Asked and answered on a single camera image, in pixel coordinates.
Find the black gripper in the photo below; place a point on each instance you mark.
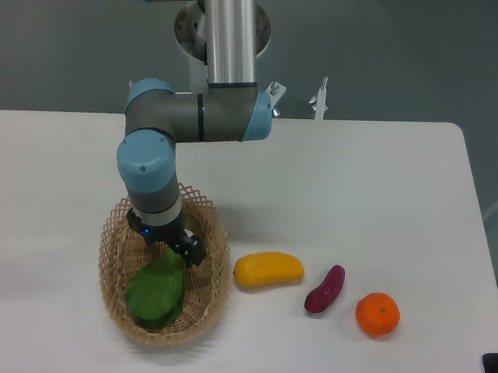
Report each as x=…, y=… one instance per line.
x=190, y=247

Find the green bok choy vegetable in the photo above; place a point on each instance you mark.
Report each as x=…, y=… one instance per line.
x=155, y=295

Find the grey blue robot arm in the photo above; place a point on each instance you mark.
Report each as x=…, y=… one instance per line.
x=157, y=118

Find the woven wicker basket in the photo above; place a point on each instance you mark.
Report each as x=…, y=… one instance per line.
x=123, y=253

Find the yellow mango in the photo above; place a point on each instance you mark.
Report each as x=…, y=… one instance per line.
x=267, y=268

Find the purple sweet potato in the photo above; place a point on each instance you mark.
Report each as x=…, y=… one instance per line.
x=320, y=298

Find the orange tangerine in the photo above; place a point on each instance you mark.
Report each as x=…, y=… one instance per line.
x=377, y=314

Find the white metal base frame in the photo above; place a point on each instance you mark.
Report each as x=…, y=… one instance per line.
x=317, y=103

